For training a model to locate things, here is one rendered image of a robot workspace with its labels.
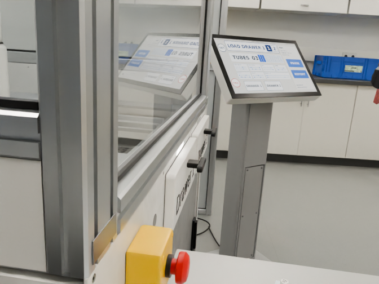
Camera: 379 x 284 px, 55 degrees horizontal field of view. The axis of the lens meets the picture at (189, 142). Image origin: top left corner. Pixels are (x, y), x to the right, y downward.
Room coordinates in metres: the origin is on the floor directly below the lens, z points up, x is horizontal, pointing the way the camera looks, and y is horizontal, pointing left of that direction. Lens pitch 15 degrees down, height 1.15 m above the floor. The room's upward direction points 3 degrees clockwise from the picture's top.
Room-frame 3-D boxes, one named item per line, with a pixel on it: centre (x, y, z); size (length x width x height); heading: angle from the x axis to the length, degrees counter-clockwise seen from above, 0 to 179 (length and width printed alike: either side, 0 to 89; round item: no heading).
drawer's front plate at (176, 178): (0.74, 0.01, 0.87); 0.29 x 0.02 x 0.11; 172
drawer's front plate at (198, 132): (1.05, -0.03, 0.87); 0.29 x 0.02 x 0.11; 172
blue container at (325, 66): (3.97, -1.62, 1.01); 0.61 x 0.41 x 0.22; 89
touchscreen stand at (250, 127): (1.63, -0.31, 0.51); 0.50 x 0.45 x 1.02; 33
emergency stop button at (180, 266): (0.41, 0.01, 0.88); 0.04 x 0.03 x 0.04; 172
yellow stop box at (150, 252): (0.41, 0.04, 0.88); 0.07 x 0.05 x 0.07; 172
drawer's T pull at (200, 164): (0.74, -0.02, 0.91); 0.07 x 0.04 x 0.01; 172
